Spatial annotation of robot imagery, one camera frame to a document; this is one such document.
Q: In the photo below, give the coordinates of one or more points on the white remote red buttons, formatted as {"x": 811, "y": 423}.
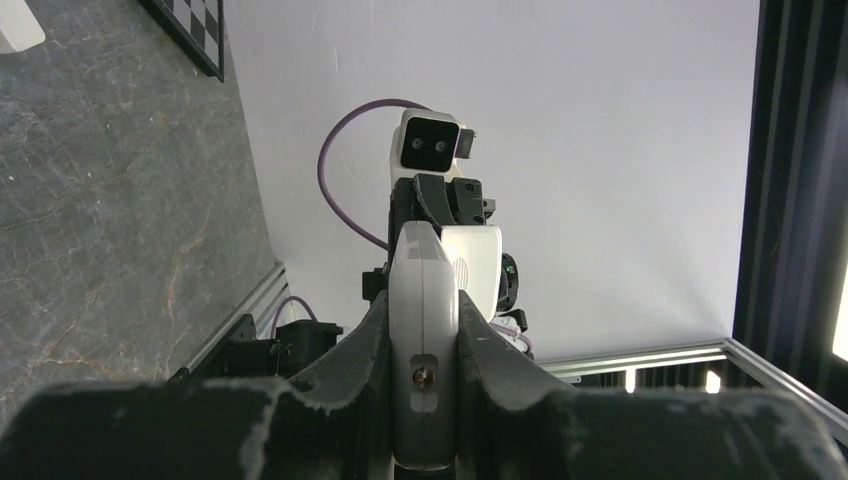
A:
{"x": 423, "y": 329}

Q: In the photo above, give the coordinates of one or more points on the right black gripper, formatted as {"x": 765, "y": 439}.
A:
{"x": 432, "y": 199}

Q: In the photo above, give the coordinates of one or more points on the small white battery cover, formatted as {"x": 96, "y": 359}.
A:
{"x": 475, "y": 253}

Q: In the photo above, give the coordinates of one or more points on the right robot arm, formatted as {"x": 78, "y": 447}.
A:
{"x": 442, "y": 249}

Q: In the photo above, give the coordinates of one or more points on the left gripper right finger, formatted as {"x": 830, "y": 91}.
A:
{"x": 517, "y": 421}

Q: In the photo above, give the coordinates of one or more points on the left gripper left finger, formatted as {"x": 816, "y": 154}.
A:
{"x": 330, "y": 421}

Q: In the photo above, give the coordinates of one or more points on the black white chessboard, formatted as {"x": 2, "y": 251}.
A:
{"x": 198, "y": 29}

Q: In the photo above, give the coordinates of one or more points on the slim white remote control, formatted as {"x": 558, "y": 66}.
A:
{"x": 20, "y": 30}

